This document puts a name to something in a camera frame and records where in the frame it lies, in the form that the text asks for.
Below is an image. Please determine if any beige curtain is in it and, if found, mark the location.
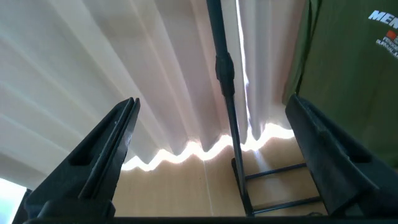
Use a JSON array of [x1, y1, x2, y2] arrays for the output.
[[0, 0, 312, 190]]

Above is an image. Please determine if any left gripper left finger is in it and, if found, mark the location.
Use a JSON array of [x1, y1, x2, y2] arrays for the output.
[[24, 96, 141, 219]]

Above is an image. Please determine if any green printed shirt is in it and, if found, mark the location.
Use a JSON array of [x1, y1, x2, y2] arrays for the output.
[[282, 0, 398, 170]]

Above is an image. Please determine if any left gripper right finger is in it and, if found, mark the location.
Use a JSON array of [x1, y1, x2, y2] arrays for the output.
[[285, 94, 398, 217]]

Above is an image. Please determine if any black clothes rack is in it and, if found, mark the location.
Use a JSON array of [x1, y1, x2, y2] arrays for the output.
[[206, 0, 324, 218]]

